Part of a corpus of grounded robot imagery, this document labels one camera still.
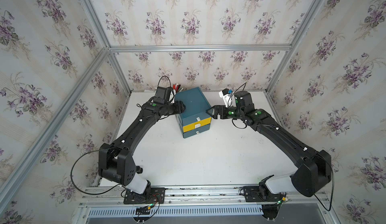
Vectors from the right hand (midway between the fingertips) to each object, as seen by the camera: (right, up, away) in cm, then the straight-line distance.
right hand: (213, 110), depth 77 cm
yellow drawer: (-8, -9, +9) cm, 15 cm away
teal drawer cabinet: (-9, -5, +4) cm, 11 cm away
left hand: (-16, +1, +6) cm, 17 cm away
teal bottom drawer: (-8, -14, +15) cm, 22 cm away
